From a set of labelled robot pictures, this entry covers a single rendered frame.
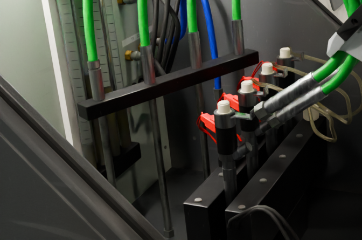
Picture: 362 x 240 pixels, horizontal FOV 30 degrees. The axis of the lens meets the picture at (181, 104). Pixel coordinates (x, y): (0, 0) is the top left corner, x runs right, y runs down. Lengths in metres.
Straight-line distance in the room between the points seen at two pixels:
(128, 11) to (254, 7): 0.22
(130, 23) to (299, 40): 0.29
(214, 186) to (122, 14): 0.37
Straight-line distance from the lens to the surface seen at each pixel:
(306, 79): 0.82
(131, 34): 1.20
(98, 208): 0.59
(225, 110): 0.89
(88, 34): 0.96
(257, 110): 0.86
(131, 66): 1.20
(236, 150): 0.90
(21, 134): 0.60
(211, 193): 0.94
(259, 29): 1.18
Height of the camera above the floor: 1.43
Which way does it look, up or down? 21 degrees down
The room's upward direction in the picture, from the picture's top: 6 degrees counter-clockwise
